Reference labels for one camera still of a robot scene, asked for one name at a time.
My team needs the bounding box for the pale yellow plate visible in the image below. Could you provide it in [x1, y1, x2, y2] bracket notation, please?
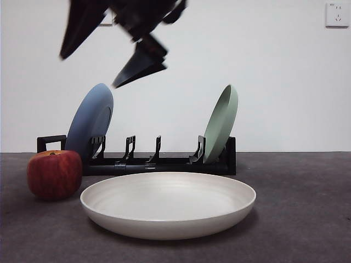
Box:
[80, 171, 257, 241]

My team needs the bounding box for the red apple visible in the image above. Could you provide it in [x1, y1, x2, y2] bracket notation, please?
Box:
[26, 150, 83, 202]

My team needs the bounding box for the blue plate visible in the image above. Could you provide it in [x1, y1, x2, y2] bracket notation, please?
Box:
[65, 83, 114, 165]

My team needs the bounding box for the green plate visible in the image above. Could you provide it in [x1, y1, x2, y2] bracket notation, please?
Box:
[203, 84, 239, 164]

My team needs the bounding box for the black plate rack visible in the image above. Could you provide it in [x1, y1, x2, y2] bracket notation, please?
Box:
[37, 134, 236, 176]

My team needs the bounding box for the white wall socket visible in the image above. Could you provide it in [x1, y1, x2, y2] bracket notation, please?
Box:
[99, 12, 114, 27]
[325, 2, 349, 28]

